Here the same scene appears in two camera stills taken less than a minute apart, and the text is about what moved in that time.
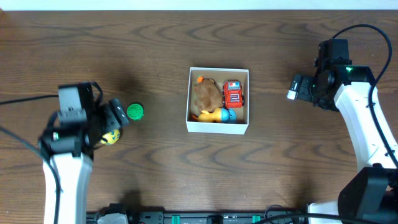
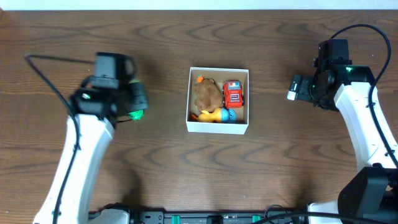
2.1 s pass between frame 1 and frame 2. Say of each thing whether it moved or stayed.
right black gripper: stayed
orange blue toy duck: stayed
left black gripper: moved
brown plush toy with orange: stayed
